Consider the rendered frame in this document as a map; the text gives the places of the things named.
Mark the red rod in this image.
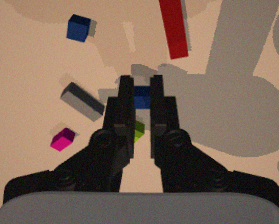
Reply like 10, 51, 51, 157
159, 0, 188, 60

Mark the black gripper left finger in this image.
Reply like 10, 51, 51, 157
3, 75, 136, 204

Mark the small blue block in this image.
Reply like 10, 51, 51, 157
134, 86, 150, 109
66, 14, 91, 43

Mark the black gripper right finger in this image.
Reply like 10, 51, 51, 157
150, 75, 279, 207

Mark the magenta block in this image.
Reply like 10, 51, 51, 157
50, 127, 76, 152

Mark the lime green rod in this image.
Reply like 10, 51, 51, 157
134, 120, 145, 143

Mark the grey rectangular block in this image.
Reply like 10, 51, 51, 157
60, 82, 105, 122

